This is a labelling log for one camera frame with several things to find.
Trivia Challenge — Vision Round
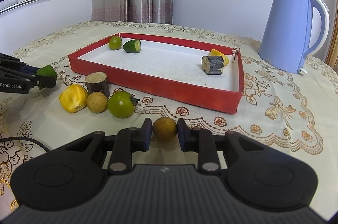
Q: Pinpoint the green cucumber end piece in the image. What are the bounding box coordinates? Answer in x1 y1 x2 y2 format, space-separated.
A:
123 39 141 54

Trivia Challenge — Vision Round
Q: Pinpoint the brown longan with stem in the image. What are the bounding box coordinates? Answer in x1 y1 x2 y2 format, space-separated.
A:
152 117 177 143

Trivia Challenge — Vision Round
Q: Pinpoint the red shallow box tray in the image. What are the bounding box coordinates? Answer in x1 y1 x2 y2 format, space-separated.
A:
68 33 244 115

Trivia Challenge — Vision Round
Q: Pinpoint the black cable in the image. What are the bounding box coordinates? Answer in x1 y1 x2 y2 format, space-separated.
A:
0 136 52 153

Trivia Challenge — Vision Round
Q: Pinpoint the large yellow pepper piece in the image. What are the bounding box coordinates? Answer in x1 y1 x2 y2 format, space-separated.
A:
59 84 88 113

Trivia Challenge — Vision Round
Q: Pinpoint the brown longan round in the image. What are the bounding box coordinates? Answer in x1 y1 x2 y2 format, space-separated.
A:
86 92 108 114

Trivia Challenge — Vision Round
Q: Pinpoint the blue electric kettle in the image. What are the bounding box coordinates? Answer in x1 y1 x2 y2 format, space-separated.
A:
258 0 329 74

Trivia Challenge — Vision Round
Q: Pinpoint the small green lime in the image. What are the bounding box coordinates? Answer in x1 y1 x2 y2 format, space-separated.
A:
108 36 123 50

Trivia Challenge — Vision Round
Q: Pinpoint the green cucumber cut piece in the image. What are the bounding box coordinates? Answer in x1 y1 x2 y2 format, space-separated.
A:
35 64 57 80

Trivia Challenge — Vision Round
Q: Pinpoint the green tomato with stem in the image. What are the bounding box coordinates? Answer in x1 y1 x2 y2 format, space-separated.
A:
108 91 140 118

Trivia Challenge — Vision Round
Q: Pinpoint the small yellow pepper piece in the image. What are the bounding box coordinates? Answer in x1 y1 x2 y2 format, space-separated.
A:
209 49 229 66

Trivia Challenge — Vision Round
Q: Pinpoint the cream embroidered tablecloth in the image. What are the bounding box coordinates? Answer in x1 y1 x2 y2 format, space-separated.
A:
0 20 338 221

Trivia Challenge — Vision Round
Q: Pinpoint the sugarcane piece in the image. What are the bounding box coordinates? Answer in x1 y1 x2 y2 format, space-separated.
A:
202 56 225 75
85 71 109 98

